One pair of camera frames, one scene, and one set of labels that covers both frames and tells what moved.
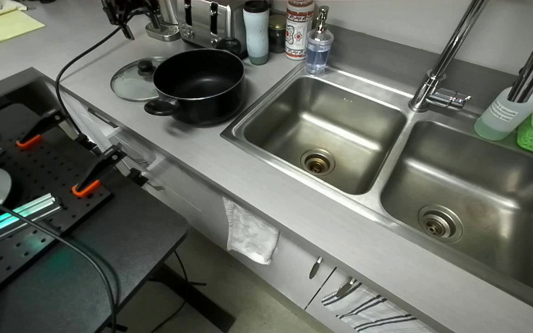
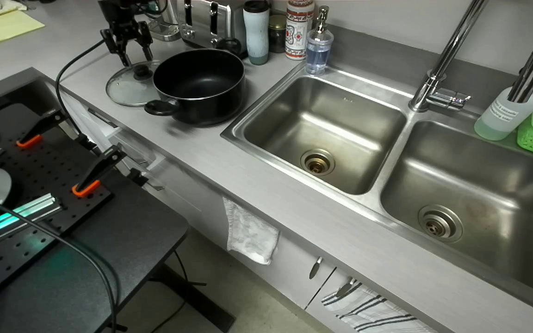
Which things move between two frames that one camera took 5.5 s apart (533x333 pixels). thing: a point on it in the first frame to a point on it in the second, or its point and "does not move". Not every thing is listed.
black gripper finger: x=153 y=11 to x=144 y=39
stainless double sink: x=486 y=207 does not move
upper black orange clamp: x=33 y=133 does not move
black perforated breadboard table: x=83 y=231 does not move
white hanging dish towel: x=246 y=235 does not move
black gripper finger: x=120 y=18 to x=114 y=46
